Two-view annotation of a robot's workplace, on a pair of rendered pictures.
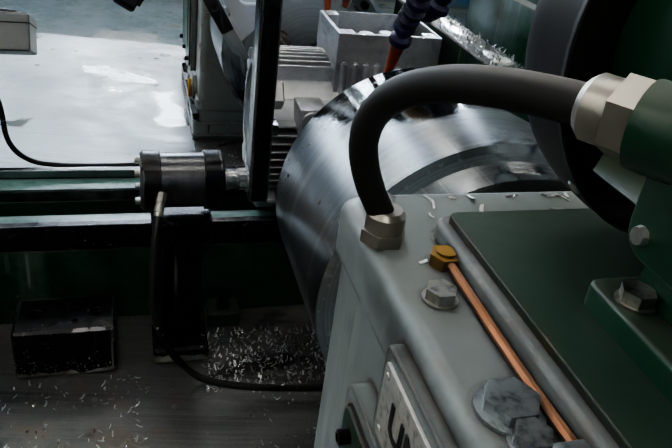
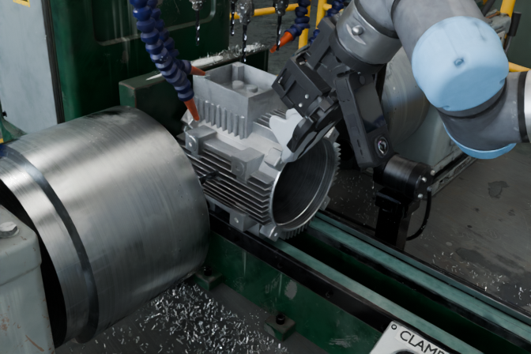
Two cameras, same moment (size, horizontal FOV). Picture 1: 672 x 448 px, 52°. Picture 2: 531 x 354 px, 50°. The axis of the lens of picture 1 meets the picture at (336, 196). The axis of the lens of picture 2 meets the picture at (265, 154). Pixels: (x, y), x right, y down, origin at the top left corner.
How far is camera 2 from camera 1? 141 cm
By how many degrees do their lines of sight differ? 101
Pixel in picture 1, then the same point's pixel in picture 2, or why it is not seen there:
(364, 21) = (223, 92)
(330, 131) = (393, 74)
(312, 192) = (411, 90)
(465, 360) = not seen: hidden behind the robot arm
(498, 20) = (126, 60)
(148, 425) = (429, 259)
